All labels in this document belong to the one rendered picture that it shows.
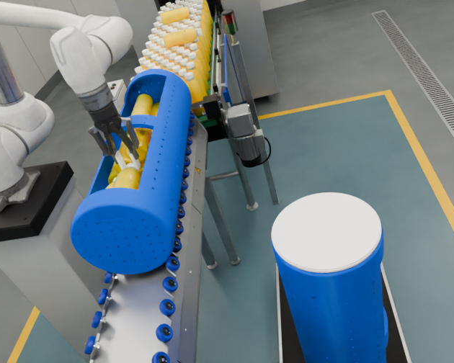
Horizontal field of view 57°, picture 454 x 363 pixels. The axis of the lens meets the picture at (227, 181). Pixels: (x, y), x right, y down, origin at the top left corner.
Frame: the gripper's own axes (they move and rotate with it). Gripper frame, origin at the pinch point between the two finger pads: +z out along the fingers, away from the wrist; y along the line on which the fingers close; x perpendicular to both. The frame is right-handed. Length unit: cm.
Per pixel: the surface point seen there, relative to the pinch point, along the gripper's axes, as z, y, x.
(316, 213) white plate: 15, 53, -23
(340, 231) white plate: 15, 57, -31
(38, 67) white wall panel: 82, -243, 420
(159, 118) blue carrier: -1.2, 8.1, 21.1
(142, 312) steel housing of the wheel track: 26.1, 0.2, -37.2
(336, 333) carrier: 41, 51, -43
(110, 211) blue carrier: -1.8, 0.8, -25.5
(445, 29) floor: 119, 224, 304
